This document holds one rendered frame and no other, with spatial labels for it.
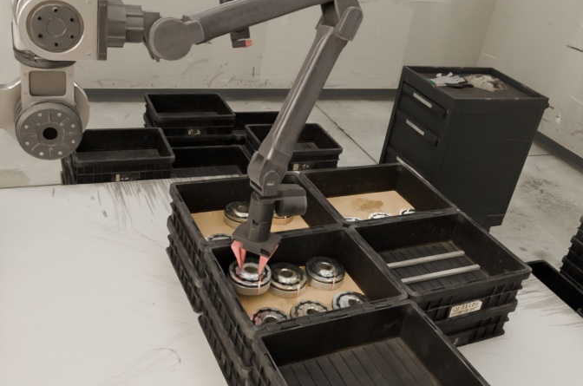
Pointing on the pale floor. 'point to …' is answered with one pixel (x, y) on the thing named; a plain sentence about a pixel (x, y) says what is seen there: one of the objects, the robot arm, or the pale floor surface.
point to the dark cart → (464, 137)
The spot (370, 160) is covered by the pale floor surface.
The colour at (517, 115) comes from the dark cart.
